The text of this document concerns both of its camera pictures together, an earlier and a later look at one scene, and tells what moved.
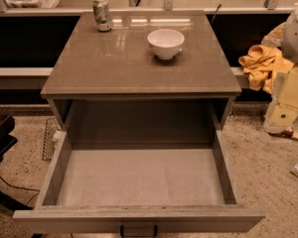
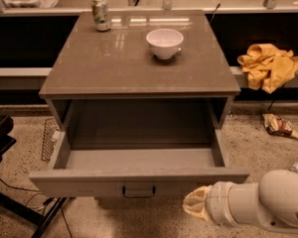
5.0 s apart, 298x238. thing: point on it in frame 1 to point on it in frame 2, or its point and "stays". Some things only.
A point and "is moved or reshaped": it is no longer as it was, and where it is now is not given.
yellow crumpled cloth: x=261 y=64 stays
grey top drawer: x=139 y=162 is moved or reshaped
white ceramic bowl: x=166 y=43 stays
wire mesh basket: x=52 y=126 stays
